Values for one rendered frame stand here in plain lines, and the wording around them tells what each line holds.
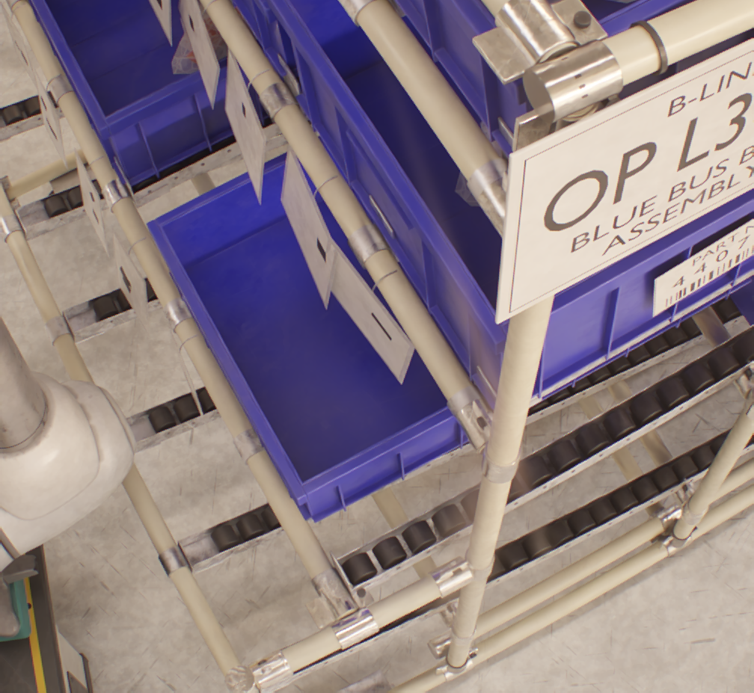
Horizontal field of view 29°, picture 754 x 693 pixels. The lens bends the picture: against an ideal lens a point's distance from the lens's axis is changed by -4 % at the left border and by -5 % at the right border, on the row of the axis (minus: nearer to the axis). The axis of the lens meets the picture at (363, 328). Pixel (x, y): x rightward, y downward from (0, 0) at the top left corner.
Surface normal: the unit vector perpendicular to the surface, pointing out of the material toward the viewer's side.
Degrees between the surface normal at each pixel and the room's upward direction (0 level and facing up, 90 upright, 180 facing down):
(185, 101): 90
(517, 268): 90
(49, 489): 77
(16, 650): 0
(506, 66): 0
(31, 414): 81
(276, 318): 3
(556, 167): 90
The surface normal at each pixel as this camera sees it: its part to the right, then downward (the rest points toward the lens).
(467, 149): -0.41, -0.18
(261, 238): -0.06, -0.40
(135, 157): 0.47, 0.79
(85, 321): 0.15, -0.50
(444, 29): -0.87, 0.49
